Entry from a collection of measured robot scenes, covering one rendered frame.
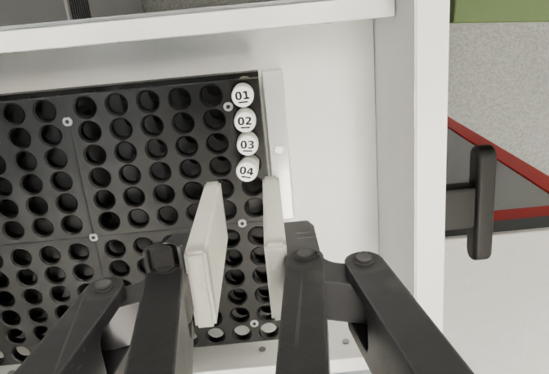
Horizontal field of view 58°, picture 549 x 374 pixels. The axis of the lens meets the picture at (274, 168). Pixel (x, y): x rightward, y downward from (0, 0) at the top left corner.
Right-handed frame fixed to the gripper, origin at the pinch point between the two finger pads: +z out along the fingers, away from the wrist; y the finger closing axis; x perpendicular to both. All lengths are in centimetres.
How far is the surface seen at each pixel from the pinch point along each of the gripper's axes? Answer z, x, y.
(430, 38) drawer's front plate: 7.1, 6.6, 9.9
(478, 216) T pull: 8.7, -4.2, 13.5
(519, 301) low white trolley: 23.8, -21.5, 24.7
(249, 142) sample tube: 8.6, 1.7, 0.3
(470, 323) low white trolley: 23.8, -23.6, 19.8
